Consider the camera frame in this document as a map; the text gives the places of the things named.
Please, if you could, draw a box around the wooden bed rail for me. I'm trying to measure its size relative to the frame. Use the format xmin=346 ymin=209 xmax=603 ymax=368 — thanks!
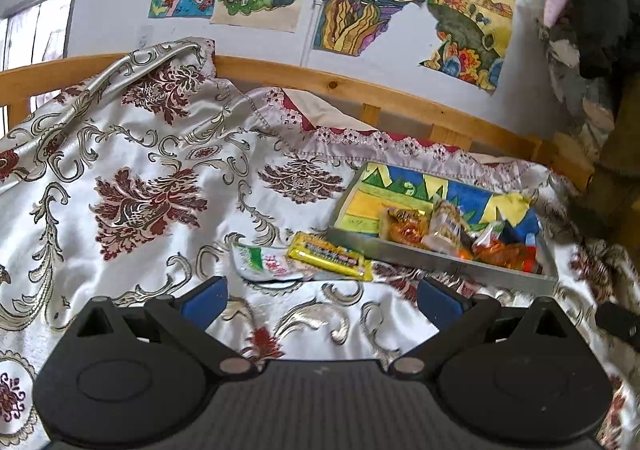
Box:
xmin=0 ymin=52 xmax=597 ymax=193

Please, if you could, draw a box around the orange packet with green top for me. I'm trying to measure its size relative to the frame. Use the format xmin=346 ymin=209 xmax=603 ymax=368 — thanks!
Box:
xmin=470 ymin=224 xmax=545 ymax=275

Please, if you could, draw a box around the grey tray with colourful lining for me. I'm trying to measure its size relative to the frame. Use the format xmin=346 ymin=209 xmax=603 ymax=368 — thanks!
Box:
xmin=327 ymin=161 xmax=559 ymax=297

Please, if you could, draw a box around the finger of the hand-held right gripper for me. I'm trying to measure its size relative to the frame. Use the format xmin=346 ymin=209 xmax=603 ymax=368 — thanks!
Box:
xmin=595 ymin=302 xmax=640 ymax=352

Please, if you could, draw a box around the yellow packet with colourful print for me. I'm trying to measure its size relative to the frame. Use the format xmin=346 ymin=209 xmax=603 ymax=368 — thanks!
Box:
xmin=286 ymin=231 xmax=375 ymax=283

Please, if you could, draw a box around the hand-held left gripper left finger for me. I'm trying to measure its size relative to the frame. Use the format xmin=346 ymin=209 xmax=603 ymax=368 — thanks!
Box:
xmin=65 ymin=276 xmax=256 ymax=377

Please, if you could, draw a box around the yellow orange snack packet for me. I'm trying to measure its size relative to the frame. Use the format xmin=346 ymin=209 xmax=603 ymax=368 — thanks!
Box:
xmin=379 ymin=206 xmax=433 ymax=247

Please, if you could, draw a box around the patterned hanging cloth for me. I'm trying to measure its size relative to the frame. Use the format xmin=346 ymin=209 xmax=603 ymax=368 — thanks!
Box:
xmin=536 ymin=0 xmax=622 ymax=153

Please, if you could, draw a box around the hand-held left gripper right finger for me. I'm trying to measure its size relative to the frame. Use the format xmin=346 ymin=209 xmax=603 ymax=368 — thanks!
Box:
xmin=392 ymin=276 xmax=581 ymax=376

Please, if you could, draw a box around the black hanging garment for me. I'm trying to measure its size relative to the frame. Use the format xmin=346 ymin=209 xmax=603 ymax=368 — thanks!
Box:
xmin=551 ymin=0 xmax=635 ymax=80

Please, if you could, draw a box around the long clear nut bar packet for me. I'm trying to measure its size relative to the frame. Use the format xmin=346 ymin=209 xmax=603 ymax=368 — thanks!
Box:
xmin=422 ymin=199 xmax=467 ymax=255

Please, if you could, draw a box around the olive post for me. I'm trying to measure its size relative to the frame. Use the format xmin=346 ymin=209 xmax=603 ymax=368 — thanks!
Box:
xmin=586 ymin=92 xmax=640 ymax=243

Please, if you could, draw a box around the window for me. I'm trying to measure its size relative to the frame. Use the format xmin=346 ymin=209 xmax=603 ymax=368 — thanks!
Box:
xmin=0 ymin=0 xmax=82 ymax=139

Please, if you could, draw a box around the floral satin blanket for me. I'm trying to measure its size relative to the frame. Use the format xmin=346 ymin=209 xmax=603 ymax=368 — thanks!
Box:
xmin=0 ymin=36 xmax=640 ymax=450

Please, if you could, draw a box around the pink cloth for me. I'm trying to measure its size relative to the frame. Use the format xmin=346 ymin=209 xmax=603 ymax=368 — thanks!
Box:
xmin=542 ymin=0 xmax=572 ymax=29

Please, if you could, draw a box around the yellow landscape poster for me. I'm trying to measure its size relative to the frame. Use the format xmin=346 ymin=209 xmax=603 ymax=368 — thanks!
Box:
xmin=419 ymin=0 xmax=519 ymax=95

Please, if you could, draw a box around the white green snack packet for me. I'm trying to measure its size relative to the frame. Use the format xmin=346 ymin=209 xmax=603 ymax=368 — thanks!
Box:
xmin=231 ymin=243 xmax=312 ymax=281

